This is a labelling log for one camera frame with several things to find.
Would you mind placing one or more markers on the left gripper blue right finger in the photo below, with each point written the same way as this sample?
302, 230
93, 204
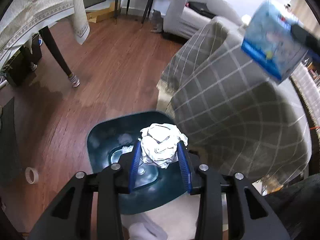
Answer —
186, 168

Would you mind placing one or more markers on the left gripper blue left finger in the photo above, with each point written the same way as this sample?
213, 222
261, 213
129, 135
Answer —
133, 171

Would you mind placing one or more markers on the silver foil paper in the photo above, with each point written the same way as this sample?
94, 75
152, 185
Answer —
159, 144

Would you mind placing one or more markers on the blue tissue pack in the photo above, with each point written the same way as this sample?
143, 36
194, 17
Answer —
269, 42

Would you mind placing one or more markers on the dark teal trash bin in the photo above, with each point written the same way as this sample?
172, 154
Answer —
126, 185

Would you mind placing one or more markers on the beige fringed desk cloth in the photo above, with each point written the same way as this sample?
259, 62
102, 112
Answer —
309, 92

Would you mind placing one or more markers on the grey checked tablecloth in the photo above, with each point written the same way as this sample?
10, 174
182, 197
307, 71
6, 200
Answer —
229, 108

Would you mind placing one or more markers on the black handbag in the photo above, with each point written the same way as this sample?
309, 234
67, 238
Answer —
201, 8

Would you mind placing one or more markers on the white tape roll on floor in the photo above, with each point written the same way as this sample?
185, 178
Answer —
31, 175

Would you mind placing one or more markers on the grey cat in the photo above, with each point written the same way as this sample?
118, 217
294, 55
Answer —
157, 22

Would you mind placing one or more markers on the dark floor mat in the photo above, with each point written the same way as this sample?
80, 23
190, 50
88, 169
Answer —
10, 160

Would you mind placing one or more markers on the grey armchair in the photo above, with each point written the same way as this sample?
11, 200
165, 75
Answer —
185, 17

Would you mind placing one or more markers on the flat cardboard box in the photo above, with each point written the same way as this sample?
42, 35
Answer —
101, 15

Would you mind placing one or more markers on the dark wooden table leg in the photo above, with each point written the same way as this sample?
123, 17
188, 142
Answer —
54, 50

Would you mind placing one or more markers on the beige patterned tablecloth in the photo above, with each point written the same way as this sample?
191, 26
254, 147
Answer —
24, 18

